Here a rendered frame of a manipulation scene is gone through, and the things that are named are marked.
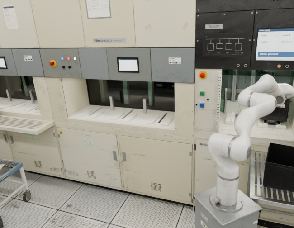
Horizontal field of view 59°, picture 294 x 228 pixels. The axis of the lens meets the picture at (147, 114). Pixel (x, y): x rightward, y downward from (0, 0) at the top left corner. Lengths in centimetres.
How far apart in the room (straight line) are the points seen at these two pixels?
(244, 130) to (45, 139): 225
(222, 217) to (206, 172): 91
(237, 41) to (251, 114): 63
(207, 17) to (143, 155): 135
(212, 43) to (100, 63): 98
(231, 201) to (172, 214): 116
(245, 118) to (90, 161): 183
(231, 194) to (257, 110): 50
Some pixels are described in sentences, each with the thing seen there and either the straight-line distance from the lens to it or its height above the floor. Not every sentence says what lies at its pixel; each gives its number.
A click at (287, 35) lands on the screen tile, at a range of 202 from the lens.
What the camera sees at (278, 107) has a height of 106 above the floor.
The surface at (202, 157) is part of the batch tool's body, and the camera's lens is 236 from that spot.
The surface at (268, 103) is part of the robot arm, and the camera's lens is 164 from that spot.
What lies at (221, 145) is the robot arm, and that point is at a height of 115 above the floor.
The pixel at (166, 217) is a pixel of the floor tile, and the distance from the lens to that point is 266.
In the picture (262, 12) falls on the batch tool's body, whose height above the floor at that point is 178.
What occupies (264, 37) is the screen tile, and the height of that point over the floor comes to 163.
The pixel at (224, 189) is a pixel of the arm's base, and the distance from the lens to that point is 157.
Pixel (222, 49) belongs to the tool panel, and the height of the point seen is 154.
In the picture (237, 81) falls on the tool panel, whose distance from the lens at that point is 300.
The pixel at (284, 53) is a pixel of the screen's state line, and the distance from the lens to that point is 203.
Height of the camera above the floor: 182
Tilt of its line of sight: 21 degrees down
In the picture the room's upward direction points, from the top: 3 degrees counter-clockwise
